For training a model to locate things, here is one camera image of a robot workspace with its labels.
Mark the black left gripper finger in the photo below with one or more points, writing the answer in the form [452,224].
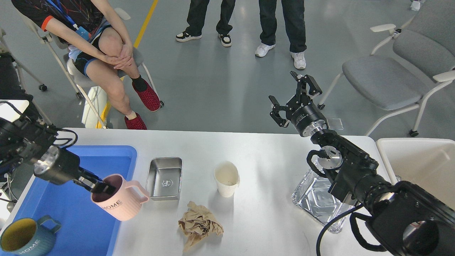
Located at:
[93,183]

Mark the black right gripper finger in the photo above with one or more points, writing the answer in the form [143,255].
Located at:
[307,89]
[276,109]

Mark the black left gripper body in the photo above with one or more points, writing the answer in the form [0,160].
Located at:
[58,166]

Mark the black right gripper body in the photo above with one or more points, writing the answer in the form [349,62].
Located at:
[305,118]

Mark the pink ribbed mug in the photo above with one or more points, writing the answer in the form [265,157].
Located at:
[125,202]

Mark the stainless steel rectangular container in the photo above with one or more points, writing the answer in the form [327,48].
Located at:
[164,179]

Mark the teal mug yellow inside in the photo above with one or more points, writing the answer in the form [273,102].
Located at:
[29,237]

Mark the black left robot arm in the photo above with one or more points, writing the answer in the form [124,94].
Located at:
[27,141]

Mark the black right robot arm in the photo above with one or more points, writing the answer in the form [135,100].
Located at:
[402,219]

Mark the blue plastic tray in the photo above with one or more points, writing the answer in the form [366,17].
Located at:
[86,229]

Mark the white side table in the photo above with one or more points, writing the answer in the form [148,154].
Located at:
[11,110]

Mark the white paper cup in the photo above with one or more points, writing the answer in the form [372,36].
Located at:
[227,178]

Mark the aluminium foil tray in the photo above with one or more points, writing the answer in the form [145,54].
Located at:
[312,196]

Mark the person in black trousers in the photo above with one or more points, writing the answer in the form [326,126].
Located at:
[10,88]

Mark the grey office chair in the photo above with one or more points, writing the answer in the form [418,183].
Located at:
[426,41]

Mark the crumpled brown paper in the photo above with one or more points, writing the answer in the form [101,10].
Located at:
[197,223]

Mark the seated person black shirt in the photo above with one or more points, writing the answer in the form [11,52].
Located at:
[99,49]

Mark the white plastic bin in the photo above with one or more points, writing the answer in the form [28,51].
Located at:
[427,162]

